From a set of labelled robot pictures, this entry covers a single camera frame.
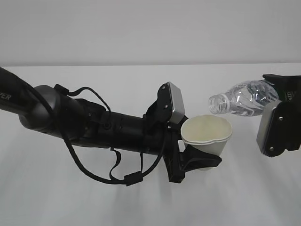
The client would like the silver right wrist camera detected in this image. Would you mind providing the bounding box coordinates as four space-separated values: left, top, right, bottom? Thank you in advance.
256 100 283 157

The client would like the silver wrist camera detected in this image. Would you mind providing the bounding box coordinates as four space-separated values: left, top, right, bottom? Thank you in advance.
256 100 283 157
143 81 185 124

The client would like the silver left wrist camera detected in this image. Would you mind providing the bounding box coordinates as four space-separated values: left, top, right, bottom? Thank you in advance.
143 81 185 124

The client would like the white paper cup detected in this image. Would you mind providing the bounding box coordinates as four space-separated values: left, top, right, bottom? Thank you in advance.
181 115 232 156

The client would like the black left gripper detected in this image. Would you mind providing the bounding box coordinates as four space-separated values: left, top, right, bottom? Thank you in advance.
142 115 222 183

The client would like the black left camera cable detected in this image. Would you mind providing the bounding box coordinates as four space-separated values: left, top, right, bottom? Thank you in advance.
16 79 170 186

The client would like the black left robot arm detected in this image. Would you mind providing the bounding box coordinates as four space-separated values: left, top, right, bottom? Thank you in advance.
0 69 222 186

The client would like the clear water bottle green label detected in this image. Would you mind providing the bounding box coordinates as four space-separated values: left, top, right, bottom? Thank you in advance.
208 80 279 117

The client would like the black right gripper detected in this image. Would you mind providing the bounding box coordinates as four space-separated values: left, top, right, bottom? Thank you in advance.
262 74 301 157

